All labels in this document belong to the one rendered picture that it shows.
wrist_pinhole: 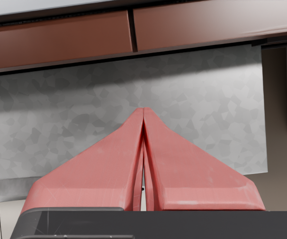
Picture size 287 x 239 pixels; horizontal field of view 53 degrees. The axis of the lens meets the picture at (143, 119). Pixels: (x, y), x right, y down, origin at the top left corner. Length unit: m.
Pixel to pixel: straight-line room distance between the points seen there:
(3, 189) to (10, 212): 0.51
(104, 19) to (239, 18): 0.13
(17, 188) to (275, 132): 0.99
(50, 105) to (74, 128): 0.05
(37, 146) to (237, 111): 0.31
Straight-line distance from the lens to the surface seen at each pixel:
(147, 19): 0.29
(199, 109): 0.45
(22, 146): 0.49
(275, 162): 1.28
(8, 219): 1.05
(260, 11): 0.32
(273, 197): 1.33
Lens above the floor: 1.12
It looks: 80 degrees down
